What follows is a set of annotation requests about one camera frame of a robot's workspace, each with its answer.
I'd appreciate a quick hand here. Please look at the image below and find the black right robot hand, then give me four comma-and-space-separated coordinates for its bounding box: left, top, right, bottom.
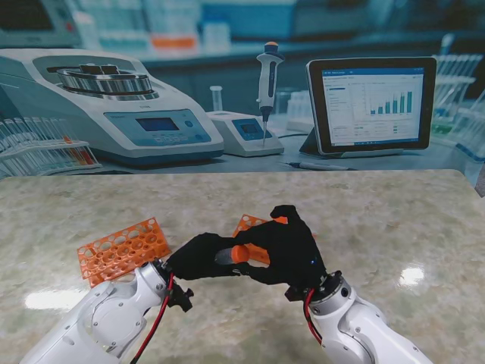
231, 205, 330, 288

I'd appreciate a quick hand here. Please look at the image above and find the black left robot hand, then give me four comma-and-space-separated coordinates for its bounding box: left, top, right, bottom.
166, 231, 249, 282

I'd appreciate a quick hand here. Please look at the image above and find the clear plastic test tube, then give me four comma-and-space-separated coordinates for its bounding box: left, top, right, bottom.
214, 246, 236, 265

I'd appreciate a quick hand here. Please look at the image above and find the orange tube cap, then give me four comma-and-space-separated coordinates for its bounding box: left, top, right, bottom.
231, 244, 251, 265

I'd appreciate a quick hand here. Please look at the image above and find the orange test tube rack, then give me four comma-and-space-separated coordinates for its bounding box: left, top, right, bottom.
77, 217, 171, 290
231, 214, 318, 265

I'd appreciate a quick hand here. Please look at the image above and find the printed laboratory backdrop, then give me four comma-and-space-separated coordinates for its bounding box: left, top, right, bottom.
0, 0, 485, 198

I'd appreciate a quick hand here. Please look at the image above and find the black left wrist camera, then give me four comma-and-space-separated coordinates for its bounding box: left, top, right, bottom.
167, 284, 195, 314

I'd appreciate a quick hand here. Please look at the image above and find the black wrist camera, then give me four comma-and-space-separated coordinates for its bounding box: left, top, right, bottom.
167, 284, 195, 314
284, 284, 315, 303

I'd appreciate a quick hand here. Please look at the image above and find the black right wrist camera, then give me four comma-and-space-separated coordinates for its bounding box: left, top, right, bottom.
284, 284, 315, 303

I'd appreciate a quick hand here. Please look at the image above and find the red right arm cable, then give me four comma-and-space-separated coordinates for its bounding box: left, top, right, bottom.
304, 288, 324, 346

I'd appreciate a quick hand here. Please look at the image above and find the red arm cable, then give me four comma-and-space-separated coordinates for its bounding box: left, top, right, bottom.
304, 288, 324, 346
130, 272, 175, 364

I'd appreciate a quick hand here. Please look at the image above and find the red left arm cable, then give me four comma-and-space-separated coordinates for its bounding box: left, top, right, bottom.
130, 272, 175, 364

